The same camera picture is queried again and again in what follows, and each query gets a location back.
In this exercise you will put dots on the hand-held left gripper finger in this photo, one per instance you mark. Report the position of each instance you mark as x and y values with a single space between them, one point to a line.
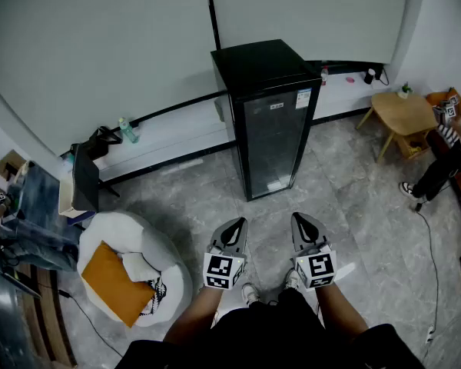
218 237
243 240

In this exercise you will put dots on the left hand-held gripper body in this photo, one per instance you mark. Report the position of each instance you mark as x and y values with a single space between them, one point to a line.
219 267

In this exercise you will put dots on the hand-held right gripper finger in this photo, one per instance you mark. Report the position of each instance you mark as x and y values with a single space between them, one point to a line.
296 237
318 237

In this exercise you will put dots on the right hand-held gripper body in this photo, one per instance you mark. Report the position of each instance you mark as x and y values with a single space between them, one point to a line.
317 267

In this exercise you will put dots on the black microwave oven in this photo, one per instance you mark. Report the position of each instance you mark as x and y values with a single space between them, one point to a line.
276 144

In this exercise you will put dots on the person's left forearm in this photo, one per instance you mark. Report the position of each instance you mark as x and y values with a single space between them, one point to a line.
192 313

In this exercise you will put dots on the person's right forearm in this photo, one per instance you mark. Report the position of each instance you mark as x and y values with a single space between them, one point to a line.
340 310

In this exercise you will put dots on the black glass-door fridge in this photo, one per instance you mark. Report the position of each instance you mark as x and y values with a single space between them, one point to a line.
261 65

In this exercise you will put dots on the person's right white sneaker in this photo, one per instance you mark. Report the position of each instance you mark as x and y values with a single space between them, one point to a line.
292 279

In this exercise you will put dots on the person's white sneaker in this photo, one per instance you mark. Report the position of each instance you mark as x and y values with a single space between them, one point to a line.
249 293
292 279

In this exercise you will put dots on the person's left white sneaker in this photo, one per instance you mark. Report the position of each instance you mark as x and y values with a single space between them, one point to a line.
249 293

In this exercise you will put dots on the white beanbag chair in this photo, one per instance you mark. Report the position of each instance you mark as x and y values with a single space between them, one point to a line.
165 260

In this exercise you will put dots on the black white patterned cushion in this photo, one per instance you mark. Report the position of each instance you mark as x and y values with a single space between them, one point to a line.
142 271

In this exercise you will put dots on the person's black clothing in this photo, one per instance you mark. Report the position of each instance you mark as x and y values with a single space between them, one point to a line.
269 333

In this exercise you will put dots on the orange cushion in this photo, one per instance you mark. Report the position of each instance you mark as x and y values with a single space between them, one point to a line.
113 283

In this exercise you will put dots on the white table with bottles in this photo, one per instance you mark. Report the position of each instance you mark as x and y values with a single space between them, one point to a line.
176 133

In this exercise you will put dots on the wooden crate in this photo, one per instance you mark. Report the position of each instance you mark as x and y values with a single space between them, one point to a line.
413 146

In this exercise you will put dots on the white power plug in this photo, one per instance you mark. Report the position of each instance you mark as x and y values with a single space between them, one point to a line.
430 333

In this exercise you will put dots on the green label water bottle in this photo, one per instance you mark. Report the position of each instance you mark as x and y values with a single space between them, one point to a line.
128 131

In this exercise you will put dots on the black flat panel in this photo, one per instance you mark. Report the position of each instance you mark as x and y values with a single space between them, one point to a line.
85 179

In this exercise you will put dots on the round wooden side table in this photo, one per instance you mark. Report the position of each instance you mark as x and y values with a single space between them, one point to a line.
401 114

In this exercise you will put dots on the dark handbag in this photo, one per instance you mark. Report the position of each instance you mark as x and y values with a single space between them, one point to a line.
100 144

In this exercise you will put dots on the white box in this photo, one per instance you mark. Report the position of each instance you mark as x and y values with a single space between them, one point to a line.
65 198

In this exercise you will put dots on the pink round object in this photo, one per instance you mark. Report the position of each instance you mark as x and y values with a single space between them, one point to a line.
350 80

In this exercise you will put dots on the red cap bottle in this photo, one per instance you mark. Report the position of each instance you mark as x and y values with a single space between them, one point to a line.
324 76

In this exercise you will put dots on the black cylindrical cup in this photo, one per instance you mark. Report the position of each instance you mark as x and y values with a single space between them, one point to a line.
369 76

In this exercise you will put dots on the small potted plant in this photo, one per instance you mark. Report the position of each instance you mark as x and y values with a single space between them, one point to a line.
405 90

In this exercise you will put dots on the brown striped rug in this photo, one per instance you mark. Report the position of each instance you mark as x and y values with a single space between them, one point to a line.
46 313

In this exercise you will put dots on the orange sofa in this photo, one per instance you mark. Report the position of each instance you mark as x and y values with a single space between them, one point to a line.
436 100

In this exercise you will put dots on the blue mottled tabletop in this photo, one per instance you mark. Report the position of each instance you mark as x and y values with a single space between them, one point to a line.
40 192

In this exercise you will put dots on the white roller blind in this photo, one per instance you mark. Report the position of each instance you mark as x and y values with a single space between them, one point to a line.
311 14
100 52

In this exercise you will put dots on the cardboard box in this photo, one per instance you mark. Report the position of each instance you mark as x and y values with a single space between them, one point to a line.
7 165

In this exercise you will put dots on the black window post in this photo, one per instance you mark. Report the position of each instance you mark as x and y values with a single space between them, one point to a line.
212 14

